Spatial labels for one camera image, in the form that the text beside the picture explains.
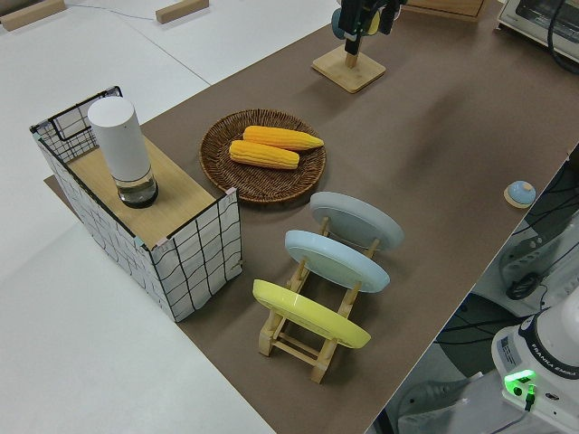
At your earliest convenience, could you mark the wooden mug tree stand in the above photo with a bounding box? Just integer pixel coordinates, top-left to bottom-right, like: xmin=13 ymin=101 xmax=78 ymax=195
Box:
xmin=311 ymin=38 xmax=387 ymax=95

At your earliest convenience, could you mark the round wicker basket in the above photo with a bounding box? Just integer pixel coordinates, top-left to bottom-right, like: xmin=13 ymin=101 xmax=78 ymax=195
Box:
xmin=199 ymin=108 xmax=327 ymax=205

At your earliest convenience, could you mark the wooden dish rack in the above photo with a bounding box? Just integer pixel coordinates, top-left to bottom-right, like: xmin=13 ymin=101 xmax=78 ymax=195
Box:
xmin=257 ymin=216 xmax=381 ymax=385

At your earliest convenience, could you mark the blue service bell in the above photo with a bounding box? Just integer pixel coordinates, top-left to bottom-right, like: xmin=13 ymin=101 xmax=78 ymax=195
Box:
xmin=503 ymin=180 xmax=537 ymax=210

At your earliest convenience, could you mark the white wire grid shelf box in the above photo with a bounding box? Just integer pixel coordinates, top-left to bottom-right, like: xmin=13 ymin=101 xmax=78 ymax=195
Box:
xmin=30 ymin=85 xmax=244 ymax=324

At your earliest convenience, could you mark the yellow corn cob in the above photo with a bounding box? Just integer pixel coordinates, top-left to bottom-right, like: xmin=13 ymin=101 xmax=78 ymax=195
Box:
xmin=229 ymin=139 xmax=300 ymax=171
xmin=242 ymin=125 xmax=326 ymax=152

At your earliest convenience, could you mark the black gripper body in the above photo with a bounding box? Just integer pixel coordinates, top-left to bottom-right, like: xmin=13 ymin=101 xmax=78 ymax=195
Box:
xmin=339 ymin=0 xmax=403 ymax=14

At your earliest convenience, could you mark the brown table mat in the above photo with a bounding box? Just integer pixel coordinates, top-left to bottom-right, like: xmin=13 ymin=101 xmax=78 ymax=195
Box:
xmin=43 ymin=0 xmax=579 ymax=434

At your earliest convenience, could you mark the light wooden cabinet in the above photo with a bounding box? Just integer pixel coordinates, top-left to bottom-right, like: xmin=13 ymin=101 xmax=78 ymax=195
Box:
xmin=400 ymin=0 xmax=490 ymax=24

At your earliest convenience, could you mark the light blue plate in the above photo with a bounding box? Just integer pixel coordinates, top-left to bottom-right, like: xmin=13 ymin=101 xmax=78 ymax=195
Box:
xmin=283 ymin=229 xmax=392 ymax=295

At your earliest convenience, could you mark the grey plate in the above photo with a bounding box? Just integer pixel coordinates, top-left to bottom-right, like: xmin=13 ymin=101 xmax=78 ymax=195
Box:
xmin=309 ymin=191 xmax=404 ymax=257

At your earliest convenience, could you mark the green mug yellow inside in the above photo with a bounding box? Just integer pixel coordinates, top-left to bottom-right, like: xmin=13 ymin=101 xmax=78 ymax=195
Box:
xmin=330 ymin=7 xmax=382 ymax=41

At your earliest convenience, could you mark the yellow plate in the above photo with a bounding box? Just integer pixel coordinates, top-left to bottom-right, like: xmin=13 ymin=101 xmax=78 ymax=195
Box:
xmin=252 ymin=278 xmax=373 ymax=351

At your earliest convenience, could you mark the thin grey cable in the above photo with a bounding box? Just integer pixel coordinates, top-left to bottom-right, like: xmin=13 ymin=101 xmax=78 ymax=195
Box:
xmin=62 ymin=3 xmax=157 ymax=22

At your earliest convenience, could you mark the white cylinder with clear base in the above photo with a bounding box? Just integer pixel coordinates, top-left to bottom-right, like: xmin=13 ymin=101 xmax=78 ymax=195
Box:
xmin=87 ymin=97 xmax=160 ymax=210

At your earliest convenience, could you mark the plain wooden block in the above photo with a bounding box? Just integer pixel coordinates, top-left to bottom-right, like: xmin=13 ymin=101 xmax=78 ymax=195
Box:
xmin=155 ymin=0 xmax=211 ymax=25
xmin=0 ymin=0 xmax=67 ymax=33

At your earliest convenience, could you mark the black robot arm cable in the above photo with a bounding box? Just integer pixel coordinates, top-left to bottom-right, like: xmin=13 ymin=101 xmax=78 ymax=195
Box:
xmin=546 ymin=0 xmax=579 ymax=77

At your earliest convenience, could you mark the white toaster oven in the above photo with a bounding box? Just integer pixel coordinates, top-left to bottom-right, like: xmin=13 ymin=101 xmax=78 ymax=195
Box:
xmin=493 ymin=0 xmax=579 ymax=57

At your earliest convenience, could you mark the black coiled cable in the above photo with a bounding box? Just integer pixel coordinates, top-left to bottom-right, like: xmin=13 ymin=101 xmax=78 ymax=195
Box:
xmin=505 ymin=272 xmax=545 ymax=302

